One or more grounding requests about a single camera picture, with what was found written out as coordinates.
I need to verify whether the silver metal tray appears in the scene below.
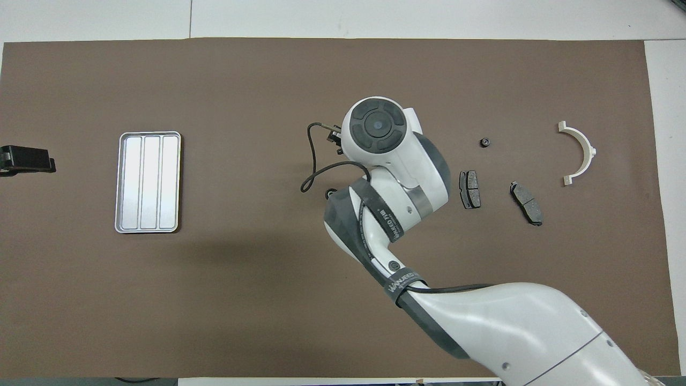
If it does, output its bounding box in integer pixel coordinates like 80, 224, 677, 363
114, 131, 182, 234

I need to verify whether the dark grey brake pad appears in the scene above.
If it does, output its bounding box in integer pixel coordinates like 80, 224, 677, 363
459, 170, 482, 210
509, 181, 544, 227

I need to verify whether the brown table mat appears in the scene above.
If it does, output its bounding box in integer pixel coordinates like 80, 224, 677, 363
0, 38, 681, 378

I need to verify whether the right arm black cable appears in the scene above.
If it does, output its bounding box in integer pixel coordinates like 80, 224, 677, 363
300, 122, 494, 294

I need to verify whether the white half-ring bracket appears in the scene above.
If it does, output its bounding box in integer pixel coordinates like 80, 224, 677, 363
557, 121, 597, 187

